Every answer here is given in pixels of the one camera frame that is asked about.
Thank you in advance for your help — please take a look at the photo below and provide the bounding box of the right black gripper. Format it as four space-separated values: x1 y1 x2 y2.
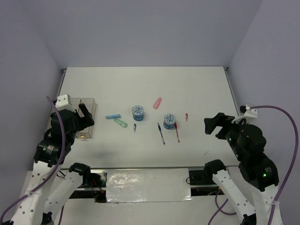
203 110 248 158

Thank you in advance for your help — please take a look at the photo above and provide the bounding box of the red pen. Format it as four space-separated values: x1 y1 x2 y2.
174 123 180 143

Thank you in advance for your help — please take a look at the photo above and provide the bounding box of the blue pen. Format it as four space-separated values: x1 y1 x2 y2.
157 123 165 145

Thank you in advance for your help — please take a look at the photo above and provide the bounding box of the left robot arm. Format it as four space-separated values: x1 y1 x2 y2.
0 103 95 225

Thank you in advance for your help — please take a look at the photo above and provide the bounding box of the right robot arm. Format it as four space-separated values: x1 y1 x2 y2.
203 112 283 225

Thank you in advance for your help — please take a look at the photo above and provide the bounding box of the clear compartment organizer tray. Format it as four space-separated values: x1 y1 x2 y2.
57 97 97 139

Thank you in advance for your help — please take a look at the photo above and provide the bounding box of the blue eraser case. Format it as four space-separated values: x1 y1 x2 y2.
105 114 121 120

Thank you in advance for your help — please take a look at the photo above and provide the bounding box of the green eraser case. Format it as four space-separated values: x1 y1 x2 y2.
114 118 128 128

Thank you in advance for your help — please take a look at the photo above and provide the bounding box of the left blue jar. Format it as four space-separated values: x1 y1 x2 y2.
132 105 144 121

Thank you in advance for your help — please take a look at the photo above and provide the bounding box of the blue jar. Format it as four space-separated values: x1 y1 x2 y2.
132 105 144 121
163 113 176 129

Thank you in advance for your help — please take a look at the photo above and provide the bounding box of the right blue jar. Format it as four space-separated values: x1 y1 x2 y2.
163 113 176 129

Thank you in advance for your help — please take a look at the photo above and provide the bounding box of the pink eraser case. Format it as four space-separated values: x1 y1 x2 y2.
153 97 162 109

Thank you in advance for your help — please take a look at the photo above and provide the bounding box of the silver taped cover plate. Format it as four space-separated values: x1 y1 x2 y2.
106 168 192 203

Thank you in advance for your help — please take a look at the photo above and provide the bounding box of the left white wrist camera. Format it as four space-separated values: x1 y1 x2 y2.
55 94 73 111

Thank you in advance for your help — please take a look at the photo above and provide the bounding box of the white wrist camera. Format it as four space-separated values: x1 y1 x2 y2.
55 94 73 111
232 105 257 124

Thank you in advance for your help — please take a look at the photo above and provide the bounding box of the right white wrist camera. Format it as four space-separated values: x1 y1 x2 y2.
232 105 257 124

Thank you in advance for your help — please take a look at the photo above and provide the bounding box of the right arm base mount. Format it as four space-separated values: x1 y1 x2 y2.
186 170 219 197

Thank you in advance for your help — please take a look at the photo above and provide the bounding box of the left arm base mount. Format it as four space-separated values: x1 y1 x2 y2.
69 172 107 203

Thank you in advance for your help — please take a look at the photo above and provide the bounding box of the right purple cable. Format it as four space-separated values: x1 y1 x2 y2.
208 105 300 225

